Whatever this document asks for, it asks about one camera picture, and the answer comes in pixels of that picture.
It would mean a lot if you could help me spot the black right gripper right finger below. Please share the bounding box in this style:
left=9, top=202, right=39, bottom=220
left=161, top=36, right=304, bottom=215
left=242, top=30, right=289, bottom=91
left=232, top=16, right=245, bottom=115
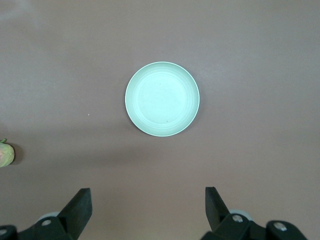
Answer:
left=203, top=186, right=308, bottom=240

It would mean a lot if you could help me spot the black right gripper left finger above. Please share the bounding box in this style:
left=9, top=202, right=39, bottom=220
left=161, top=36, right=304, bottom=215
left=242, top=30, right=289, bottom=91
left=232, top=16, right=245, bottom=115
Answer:
left=0, top=187, right=94, bottom=240

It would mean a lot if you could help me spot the pink-green peach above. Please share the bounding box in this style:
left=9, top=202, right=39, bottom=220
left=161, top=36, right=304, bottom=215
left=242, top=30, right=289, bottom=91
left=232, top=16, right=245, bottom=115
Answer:
left=0, top=139, right=15, bottom=168

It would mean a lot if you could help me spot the pale green round plate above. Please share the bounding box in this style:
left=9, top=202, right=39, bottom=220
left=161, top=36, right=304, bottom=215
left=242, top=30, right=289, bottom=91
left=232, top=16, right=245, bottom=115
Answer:
left=124, top=61, right=201, bottom=138

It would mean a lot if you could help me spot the brown table cover mat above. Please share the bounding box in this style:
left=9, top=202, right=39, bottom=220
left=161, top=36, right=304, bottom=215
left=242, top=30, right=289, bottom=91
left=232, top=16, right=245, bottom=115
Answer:
left=0, top=0, right=320, bottom=240

